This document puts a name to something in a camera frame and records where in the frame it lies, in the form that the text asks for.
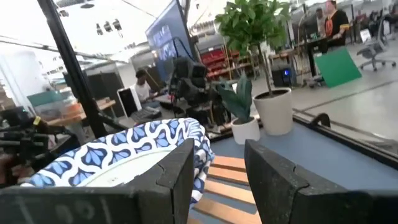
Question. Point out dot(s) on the large blue screen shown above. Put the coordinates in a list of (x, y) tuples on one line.
[(168, 40)]

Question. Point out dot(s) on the teal storage bin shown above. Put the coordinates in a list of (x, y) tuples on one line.
[(43, 98)]

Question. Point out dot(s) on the dark green snake plant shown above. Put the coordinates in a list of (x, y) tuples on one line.
[(241, 102)]

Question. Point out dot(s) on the black equipment with orange parts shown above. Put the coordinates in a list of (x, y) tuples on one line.
[(21, 140)]

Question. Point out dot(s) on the red storage shelving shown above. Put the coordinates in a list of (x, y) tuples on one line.
[(214, 59)]

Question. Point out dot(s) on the black box with blue light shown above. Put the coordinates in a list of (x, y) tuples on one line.
[(281, 77)]

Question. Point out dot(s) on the leafy green plant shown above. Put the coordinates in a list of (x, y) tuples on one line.
[(248, 21)]

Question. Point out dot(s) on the small white plant pot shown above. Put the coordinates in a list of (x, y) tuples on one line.
[(245, 132)]

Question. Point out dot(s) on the green board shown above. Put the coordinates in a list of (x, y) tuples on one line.
[(337, 67)]

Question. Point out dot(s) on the black standing desk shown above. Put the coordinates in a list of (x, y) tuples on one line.
[(314, 53)]

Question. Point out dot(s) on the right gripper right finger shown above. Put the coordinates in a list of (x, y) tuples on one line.
[(280, 193)]

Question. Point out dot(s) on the wooden work table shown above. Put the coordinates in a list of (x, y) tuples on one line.
[(74, 115)]

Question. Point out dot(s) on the black frame brace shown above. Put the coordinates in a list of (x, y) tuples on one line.
[(113, 122)]

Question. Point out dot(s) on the person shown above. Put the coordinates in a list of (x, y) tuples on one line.
[(143, 91), (320, 21), (337, 25)]

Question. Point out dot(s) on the black frame pole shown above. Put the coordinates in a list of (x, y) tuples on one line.
[(71, 62)]

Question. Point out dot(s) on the black keyboard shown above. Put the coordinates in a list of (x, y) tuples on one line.
[(146, 114)]

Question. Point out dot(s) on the black table clamp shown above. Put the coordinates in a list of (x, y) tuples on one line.
[(325, 115)]

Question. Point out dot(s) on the white framed screen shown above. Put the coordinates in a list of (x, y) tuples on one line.
[(127, 101)]

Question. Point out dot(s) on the grey office chair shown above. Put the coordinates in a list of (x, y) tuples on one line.
[(371, 48)]

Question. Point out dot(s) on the wooden slatted shelf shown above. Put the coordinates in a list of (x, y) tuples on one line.
[(230, 163)]

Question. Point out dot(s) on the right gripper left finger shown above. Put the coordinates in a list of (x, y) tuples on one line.
[(171, 193)]

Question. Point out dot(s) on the large white plant pot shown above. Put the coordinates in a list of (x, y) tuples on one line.
[(273, 115)]

